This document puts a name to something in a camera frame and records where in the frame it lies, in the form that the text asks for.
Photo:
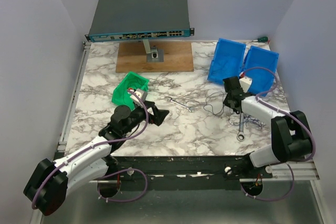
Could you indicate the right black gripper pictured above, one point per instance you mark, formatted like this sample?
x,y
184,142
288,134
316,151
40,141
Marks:
x,y
225,102

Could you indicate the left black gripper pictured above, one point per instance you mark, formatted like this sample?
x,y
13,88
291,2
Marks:
x,y
158,115

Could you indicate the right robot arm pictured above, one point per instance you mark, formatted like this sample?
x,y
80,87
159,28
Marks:
x,y
291,139

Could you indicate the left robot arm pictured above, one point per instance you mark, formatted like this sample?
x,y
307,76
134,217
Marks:
x,y
52,181

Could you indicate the small open-end chrome wrench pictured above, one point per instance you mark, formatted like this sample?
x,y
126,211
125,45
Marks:
x,y
189,108

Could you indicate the long ratchet chrome wrench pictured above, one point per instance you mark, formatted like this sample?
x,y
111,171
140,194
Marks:
x,y
241,134

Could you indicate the blue storage bin left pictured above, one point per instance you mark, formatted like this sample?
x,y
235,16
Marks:
x,y
227,60

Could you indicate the blue storage bin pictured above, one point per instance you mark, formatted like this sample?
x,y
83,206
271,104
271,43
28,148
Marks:
x,y
262,80
227,60

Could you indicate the blue storage bin right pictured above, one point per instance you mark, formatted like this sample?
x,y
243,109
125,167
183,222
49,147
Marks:
x,y
262,80

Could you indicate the green storage bin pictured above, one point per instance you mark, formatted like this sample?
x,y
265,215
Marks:
x,y
132,80

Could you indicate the wooden base board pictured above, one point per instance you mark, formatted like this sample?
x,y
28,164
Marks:
x,y
177,57

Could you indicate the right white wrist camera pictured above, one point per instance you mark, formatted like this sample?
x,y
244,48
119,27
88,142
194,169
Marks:
x,y
245,83

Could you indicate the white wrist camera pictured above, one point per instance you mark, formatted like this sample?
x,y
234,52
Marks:
x,y
137,95
245,83

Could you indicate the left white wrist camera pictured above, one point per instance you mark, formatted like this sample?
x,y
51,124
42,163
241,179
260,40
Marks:
x,y
137,95

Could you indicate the grey metal stand bracket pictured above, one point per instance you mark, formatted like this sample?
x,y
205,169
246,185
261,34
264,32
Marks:
x,y
153,53

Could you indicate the green handled screwdriver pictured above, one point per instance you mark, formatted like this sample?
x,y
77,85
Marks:
x,y
261,39

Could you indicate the black mounting base rail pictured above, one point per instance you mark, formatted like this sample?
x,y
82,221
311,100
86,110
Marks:
x,y
134,173

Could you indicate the grey network switch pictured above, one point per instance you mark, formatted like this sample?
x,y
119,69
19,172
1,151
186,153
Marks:
x,y
117,20

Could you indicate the aluminium frame rail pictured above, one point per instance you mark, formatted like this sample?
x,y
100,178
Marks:
x,y
63,140

